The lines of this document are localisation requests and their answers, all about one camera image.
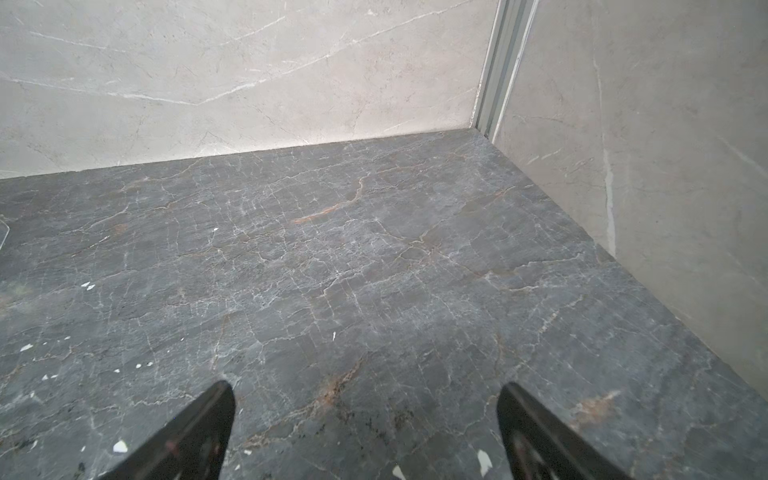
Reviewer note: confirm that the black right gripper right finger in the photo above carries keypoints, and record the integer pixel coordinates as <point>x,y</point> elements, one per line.
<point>539,445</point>

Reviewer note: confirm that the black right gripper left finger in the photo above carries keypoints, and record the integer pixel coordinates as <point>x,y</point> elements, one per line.
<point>192,445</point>

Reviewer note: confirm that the vertical aluminium corner profile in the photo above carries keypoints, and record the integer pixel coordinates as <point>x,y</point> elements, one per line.
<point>511,29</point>

